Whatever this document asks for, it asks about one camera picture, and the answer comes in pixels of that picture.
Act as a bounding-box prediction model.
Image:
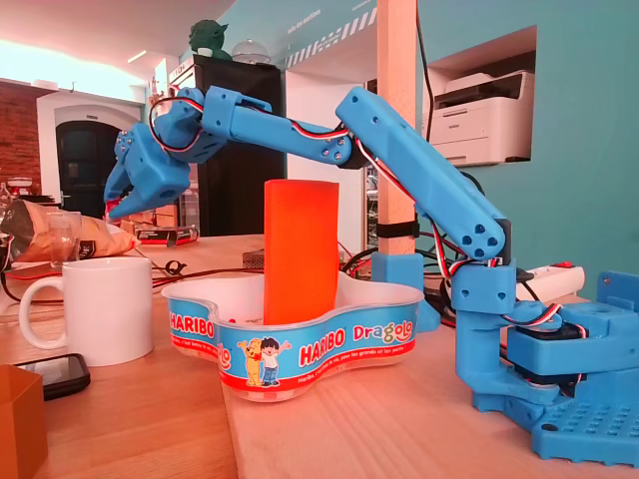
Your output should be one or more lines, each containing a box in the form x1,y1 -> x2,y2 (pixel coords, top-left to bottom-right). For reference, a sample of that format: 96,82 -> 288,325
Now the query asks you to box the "wooden drawer box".
121,194 -> 180,232

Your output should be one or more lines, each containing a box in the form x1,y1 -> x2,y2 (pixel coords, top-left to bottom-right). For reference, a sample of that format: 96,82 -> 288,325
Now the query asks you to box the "light wooden base board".
219,298 -> 639,479

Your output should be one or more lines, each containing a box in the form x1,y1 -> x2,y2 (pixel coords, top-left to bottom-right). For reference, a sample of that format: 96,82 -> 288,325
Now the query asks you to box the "red black flat box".
134,224 -> 201,246

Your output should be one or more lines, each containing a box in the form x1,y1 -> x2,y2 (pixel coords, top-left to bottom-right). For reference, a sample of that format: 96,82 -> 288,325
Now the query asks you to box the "clear drinking glass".
45,211 -> 84,270

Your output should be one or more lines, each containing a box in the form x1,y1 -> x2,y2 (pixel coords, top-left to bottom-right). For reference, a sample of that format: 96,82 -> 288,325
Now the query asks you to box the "white power strip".
516,262 -> 585,300

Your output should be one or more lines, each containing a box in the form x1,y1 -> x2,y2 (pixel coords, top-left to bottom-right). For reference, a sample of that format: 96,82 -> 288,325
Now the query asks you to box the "wooden camera post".
376,0 -> 418,255

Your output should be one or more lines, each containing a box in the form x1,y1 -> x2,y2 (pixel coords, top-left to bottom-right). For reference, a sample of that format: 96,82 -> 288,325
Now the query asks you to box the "dark arched door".
55,120 -> 138,221

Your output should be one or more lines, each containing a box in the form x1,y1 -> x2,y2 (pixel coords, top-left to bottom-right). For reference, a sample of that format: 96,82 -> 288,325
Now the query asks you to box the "green Yoda figure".
188,18 -> 232,62

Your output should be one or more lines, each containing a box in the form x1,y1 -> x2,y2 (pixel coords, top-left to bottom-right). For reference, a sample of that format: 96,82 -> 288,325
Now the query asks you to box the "orange half-round block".
263,178 -> 341,325

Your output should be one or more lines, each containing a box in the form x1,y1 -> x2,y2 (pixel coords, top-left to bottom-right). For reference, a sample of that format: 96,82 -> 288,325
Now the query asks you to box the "black kettle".
152,157 -> 179,201

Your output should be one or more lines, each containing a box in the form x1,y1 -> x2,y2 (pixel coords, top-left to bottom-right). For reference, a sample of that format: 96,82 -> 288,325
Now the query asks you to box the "blue printed bracket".
596,271 -> 639,315

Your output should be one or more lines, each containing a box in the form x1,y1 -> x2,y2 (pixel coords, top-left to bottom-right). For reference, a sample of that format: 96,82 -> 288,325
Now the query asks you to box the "blue post base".
370,250 -> 443,334

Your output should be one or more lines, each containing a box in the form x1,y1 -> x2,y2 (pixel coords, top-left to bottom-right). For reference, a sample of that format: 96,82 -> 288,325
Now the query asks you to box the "glass dome cover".
232,39 -> 274,65

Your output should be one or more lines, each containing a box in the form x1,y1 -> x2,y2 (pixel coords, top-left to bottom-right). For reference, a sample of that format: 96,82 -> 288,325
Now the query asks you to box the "red black braided cable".
7,246 -> 269,288

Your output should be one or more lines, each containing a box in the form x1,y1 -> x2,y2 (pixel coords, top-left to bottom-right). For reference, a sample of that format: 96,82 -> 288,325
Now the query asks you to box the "black smartphone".
14,352 -> 93,401

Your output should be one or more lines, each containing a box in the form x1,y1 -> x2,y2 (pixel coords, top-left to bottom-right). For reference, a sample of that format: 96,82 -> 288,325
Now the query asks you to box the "black fridge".
168,54 -> 287,239

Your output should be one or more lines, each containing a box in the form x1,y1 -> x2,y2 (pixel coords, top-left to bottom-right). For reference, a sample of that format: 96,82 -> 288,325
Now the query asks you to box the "white ceramic mug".
18,256 -> 155,368

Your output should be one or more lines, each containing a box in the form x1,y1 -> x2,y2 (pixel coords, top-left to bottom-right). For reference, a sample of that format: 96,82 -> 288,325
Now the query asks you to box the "crumpled chips bag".
0,199 -> 142,263

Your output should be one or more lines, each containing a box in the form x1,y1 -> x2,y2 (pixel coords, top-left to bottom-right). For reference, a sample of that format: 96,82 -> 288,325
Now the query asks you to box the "black strap band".
375,222 -> 420,240

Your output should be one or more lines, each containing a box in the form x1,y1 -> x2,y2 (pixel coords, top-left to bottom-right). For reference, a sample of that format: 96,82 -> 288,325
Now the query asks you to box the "Haribo Dragolo candy tub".
161,271 -> 426,404

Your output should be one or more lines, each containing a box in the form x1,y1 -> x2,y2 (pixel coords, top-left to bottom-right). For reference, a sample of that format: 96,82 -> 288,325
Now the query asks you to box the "white printer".
427,69 -> 535,169

